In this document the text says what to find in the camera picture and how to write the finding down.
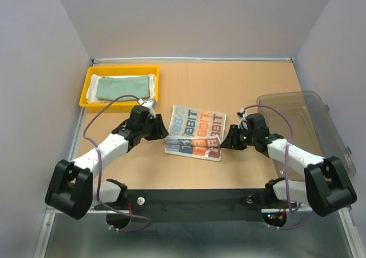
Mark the yellow plastic tray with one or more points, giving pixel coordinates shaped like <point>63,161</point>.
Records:
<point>85,97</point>

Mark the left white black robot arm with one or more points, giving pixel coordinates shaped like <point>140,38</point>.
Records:
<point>71,188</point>

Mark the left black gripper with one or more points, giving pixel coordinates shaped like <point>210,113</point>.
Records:
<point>160,131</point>

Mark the white terry towel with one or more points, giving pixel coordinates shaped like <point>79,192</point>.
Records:
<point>105,89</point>

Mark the aluminium rail back edge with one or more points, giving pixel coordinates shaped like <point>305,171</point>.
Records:
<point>98,61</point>

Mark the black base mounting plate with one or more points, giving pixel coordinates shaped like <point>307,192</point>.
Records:
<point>199,205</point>

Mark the orange and green printed towel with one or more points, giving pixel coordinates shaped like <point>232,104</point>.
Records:
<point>195,133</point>

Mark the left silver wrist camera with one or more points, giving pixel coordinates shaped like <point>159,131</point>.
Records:
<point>150,103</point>

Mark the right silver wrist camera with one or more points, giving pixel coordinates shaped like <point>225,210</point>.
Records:
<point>242,116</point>

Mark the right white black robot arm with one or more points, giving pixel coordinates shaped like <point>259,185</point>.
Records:
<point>326,186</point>

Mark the light teal towel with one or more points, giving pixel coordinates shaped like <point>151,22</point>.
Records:
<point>109,89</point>

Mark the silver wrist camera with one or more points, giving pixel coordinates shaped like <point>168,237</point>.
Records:
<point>150,103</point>
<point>242,116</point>

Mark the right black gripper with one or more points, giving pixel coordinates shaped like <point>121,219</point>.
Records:
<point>231,141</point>

